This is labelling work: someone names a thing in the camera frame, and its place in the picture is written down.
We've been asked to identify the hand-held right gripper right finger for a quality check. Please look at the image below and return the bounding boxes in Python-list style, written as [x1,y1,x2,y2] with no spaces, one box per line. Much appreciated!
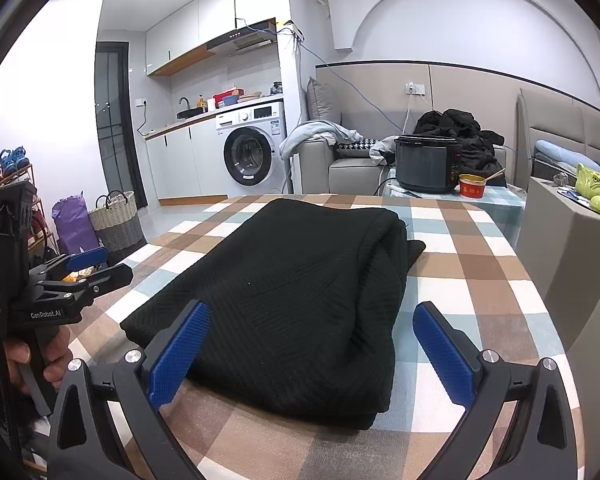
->
[411,301,581,480]

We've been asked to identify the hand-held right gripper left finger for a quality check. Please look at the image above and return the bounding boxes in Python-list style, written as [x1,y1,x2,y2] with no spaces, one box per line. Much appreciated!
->
[46,300,212,480]

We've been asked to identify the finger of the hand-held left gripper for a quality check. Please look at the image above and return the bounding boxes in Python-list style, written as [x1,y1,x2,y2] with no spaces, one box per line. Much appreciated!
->
[30,246,109,282]
[35,262,134,303]

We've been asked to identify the black knit sweater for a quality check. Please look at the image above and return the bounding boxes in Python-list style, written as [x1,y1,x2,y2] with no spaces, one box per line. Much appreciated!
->
[120,197,427,431]

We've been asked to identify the person's left forearm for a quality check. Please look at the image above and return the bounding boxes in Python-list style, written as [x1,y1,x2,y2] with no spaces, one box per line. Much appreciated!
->
[0,350,51,436]

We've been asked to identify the black clothes pile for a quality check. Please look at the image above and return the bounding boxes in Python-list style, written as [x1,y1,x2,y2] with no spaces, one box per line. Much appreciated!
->
[412,108,506,176]

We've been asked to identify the person's left hand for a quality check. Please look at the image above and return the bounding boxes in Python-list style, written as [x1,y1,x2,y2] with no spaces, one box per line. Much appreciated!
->
[5,325,74,392]

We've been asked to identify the purple bag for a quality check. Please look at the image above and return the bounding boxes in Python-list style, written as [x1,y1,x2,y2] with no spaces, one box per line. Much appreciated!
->
[51,195,101,258]

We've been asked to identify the woven laundry basket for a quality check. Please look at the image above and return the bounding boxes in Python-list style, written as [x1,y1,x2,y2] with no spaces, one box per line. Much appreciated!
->
[89,190,148,256]

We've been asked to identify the checkered blanket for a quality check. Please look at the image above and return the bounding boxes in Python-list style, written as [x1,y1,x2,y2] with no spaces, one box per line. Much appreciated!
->
[70,192,581,480]

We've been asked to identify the dark glass door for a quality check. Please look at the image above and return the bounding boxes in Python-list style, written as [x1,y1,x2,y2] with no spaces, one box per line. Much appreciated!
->
[95,42,148,211]

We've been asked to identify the white kitchen counter cabinets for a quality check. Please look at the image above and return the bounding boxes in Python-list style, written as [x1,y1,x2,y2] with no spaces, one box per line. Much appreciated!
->
[145,122,228,206]

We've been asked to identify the grey upholstered cabinet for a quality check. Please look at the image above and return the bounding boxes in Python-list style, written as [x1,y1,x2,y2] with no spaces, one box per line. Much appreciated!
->
[517,175,600,331]

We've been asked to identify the small table with checked cloth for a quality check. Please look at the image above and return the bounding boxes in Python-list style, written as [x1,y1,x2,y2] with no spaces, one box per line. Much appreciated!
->
[380,180,527,246]

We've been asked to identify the red food tub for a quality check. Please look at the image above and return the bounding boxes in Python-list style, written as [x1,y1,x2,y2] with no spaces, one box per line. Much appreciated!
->
[458,174,487,198]

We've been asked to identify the white washing machine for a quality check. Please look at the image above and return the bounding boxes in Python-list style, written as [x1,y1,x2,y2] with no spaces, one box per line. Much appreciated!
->
[215,101,288,195]

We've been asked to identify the black electric cooker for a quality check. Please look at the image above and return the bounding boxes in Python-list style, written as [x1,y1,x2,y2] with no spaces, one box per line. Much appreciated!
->
[394,135,463,195]

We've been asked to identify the grey sofa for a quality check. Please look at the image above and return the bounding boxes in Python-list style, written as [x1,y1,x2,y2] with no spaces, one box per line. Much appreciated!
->
[297,132,508,196]

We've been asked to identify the white cloth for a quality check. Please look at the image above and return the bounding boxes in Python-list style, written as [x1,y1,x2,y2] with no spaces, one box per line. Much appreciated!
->
[369,140,398,166]

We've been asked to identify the houndstooth cushion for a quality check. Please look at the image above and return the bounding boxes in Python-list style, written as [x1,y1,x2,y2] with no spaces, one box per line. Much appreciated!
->
[336,137,383,152]

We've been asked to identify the blue pillow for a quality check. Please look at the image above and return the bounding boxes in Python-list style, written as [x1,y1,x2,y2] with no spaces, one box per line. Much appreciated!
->
[535,140,600,168]

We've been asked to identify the light grey garment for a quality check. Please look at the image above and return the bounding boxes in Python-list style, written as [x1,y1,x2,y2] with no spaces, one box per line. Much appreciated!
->
[279,121,363,158]

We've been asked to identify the grey bed headboard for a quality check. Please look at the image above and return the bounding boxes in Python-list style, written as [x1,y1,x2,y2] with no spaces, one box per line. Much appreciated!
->
[515,87,600,188]

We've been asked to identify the range hood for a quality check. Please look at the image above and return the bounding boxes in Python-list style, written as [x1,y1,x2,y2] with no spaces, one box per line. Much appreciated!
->
[206,19,277,56]

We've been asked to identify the grey cushion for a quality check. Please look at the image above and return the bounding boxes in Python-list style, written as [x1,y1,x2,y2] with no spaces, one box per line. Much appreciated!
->
[306,77,343,126]

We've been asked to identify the black cable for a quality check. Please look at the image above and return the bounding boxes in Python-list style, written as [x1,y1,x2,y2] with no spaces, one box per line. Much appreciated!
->
[0,285,21,461]

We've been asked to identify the white wall cabinets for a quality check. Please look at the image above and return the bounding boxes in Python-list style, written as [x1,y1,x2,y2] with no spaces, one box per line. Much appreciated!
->
[145,0,273,78]

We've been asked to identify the blue cable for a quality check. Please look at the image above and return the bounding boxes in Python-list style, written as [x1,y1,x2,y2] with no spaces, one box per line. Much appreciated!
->
[277,22,421,136]

